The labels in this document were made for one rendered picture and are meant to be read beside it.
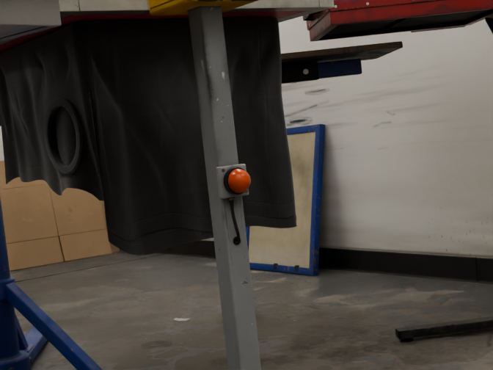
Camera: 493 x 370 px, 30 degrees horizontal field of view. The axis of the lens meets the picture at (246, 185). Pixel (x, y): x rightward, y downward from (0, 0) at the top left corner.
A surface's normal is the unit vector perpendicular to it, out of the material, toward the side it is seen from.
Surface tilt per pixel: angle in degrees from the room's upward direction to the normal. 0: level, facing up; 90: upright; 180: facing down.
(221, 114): 90
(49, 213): 78
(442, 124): 90
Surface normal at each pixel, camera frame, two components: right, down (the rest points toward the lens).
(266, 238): -0.82, -0.09
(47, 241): 0.51, -0.27
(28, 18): 0.74, -0.04
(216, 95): 0.56, -0.02
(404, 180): -0.83, 0.12
